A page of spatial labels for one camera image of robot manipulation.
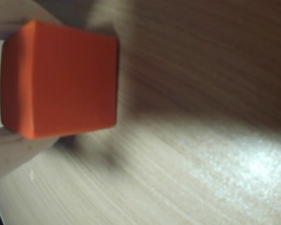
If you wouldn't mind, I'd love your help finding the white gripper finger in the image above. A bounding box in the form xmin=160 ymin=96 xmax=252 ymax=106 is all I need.
xmin=0 ymin=127 xmax=59 ymax=186
xmin=0 ymin=0 xmax=62 ymax=42

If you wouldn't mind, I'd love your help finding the orange cube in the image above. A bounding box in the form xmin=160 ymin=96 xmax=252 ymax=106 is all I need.
xmin=0 ymin=20 xmax=119 ymax=141

